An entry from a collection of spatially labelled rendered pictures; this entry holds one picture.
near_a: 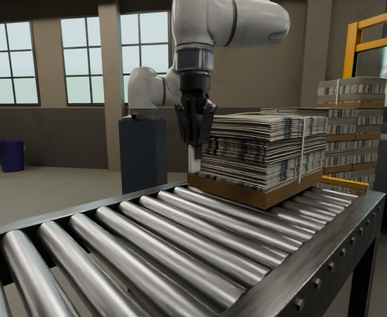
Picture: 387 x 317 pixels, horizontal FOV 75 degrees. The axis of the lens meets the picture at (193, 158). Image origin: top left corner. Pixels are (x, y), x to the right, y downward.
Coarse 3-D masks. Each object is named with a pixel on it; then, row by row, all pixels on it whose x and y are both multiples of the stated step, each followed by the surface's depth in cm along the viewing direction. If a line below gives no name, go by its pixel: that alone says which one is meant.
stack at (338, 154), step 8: (328, 144) 177; (336, 144) 180; (344, 144) 183; (328, 152) 178; (336, 152) 181; (344, 152) 185; (328, 160) 179; (336, 160) 182; (344, 160) 186; (328, 176) 182; (336, 176) 185; (344, 176) 188; (320, 184) 179; (328, 184) 184
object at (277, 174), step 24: (216, 120) 70; (240, 120) 64; (264, 120) 59; (288, 120) 64; (216, 144) 72; (240, 144) 66; (264, 144) 61; (288, 144) 67; (216, 168) 73; (240, 168) 67; (264, 168) 62; (288, 168) 69; (264, 192) 62
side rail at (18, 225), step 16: (144, 192) 78; (80, 208) 65; (96, 208) 66; (112, 208) 69; (16, 224) 56; (32, 224) 56; (64, 224) 61; (0, 240) 52; (32, 240) 56; (0, 256) 52; (48, 256) 59; (0, 272) 53
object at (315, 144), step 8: (312, 120) 75; (320, 120) 79; (312, 128) 76; (320, 128) 80; (312, 136) 77; (320, 136) 82; (312, 144) 78; (320, 144) 83; (312, 152) 79; (320, 152) 85; (304, 160) 76; (312, 160) 81; (320, 160) 86; (304, 168) 78; (312, 168) 82; (320, 168) 86; (304, 176) 77
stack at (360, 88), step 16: (336, 80) 198; (352, 80) 186; (368, 80) 182; (384, 80) 189; (320, 96) 211; (336, 96) 198; (352, 96) 187; (368, 96) 184; (384, 96) 192; (368, 112) 187; (368, 128) 191; (352, 144) 188; (368, 144) 194; (352, 160) 190; (368, 160) 196; (352, 176) 193; (368, 176) 199; (352, 192) 196
